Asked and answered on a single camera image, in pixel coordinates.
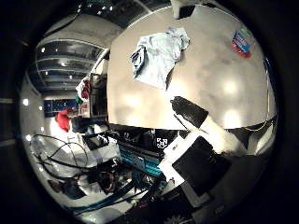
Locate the person in red top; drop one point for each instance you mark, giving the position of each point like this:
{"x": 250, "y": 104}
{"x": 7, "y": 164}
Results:
{"x": 64, "y": 120}

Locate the teal box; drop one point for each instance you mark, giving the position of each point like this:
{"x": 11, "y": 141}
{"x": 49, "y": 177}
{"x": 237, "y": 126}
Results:
{"x": 140, "y": 160}

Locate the clear spray bottle red liquid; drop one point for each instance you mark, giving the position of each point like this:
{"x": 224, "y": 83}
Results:
{"x": 241, "y": 43}

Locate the black shelf rack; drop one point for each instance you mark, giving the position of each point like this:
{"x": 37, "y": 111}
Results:
{"x": 99, "y": 91}

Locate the blue wall screen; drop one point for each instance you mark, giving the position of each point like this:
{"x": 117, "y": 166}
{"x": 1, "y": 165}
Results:
{"x": 59, "y": 105}

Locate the black white fiducial marker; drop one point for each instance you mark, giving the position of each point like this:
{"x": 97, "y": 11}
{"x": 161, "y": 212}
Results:
{"x": 162, "y": 142}

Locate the red hanging cloth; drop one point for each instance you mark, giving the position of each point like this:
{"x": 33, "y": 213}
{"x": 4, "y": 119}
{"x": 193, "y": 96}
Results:
{"x": 84, "y": 88}

